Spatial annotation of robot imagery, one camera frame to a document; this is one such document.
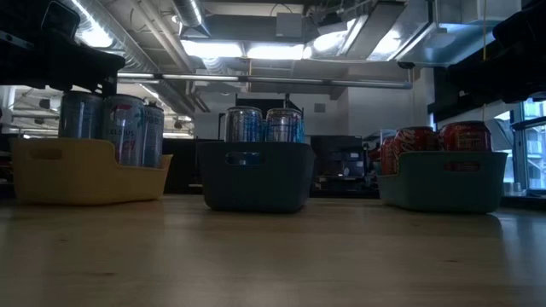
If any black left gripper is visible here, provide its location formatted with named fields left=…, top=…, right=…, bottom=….
left=0, top=25, right=127, bottom=97

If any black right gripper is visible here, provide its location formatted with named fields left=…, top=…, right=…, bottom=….
left=444, top=44, right=546, bottom=104

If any tall white slim can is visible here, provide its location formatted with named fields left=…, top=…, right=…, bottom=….
left=142, top=104, right=166, bottom=169
left=58, top=90, right=106, bottom=140
left=102, top=94, right=147, bottom=168

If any window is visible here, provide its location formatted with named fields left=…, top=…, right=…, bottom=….
left=509, top=98, right=546, bottom=191

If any green plastic bin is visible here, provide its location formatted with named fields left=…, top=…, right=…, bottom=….
left=377, top=149, right=509, bottom=214

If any yellow plastic bin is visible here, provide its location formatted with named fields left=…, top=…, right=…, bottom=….
left=11, top=136, right=174, bottom=206

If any black countertop appliance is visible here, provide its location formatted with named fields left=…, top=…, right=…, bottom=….
left=310, top=135, right=371, bottom=193

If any ceiling light panel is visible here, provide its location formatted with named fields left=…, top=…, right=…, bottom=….
left=181, top=39, right=306, bottom=61

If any long horizontal ceiling pipe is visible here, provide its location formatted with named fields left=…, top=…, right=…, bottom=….
left=117, top=71, right=414, bottom=90

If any grey ceiling box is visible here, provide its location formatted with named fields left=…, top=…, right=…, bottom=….
left=276, top=11, right=305, bottom=38

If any dark blue plastic bin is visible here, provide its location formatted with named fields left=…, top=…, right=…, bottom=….
left=196, top=140, right=317, bottom=213

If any ribbed silver air duct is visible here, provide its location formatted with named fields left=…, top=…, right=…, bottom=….
left=63, top=0, right=201, bottom=116

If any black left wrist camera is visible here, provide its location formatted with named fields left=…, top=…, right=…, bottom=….
left=40, top=2, right=82, bottom=39

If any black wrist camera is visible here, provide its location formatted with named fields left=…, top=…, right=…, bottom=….
left=492, top=9, right=546, bottom=49
left=40, top=2, right=82, bottom=39

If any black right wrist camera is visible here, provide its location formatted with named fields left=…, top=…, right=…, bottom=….
left=492, top=9, right=546, bottom=49

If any round silver air duct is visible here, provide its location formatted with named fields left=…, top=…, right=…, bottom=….
left=170, top=0, right=212, bottom=38

